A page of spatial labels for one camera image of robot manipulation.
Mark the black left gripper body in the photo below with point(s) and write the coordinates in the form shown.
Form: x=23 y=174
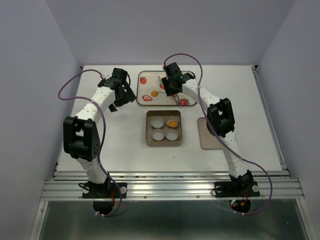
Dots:
x=127 y=97

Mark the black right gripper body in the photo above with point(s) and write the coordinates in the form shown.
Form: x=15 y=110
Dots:
x=168 y=86

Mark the metal tongs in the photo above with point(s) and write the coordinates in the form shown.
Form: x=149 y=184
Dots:
x=175 y=96

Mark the orange swirl cookie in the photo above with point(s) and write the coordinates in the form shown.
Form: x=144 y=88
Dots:
x=154 y=93
x=172 y=123

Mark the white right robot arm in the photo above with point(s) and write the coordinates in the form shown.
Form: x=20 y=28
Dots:
x=219 y=117

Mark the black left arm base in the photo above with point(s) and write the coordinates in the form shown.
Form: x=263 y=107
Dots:
x=103 y=191

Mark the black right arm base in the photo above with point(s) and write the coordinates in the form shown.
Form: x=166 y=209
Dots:
x=232 y=189

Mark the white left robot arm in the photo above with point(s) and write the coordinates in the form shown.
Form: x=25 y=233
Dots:
x=84 y=133

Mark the strawberry print tray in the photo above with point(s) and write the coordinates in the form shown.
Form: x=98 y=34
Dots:
x=148 y=82

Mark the white paper cupcake liner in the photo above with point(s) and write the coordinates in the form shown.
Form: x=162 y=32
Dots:
x=158 y=134
x=171 y=134
x=157 y=122
x=172 y=118

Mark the gold square tin box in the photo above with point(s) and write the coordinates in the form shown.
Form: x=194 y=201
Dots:
x=163 y=114

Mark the gold tin lid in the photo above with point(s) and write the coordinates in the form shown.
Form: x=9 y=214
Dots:
x=207 y=140

